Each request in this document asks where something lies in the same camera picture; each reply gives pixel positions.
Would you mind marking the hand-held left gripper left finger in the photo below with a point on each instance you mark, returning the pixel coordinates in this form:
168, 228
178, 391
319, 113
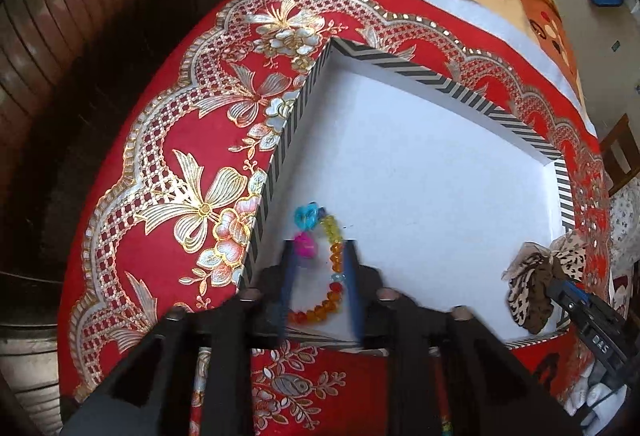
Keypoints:
289, 278

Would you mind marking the red gold floral tablecloth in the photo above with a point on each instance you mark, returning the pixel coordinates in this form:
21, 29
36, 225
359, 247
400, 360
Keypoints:
165, 176

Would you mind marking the wooden chair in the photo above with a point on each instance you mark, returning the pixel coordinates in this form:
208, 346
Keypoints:
617, 150

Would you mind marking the white box with striped rim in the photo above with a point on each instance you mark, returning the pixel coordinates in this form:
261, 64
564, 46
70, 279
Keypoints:
425, 165

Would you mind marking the white floral cloth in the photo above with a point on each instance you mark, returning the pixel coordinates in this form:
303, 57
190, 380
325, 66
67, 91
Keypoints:
625, 221

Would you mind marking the brown wooden shutter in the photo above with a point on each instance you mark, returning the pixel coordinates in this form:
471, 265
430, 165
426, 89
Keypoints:
75, 30

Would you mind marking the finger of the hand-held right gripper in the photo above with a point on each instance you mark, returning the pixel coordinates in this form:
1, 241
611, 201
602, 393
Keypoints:
566, 292

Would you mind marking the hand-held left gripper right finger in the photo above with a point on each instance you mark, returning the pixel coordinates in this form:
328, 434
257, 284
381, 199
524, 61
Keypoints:
353, 288

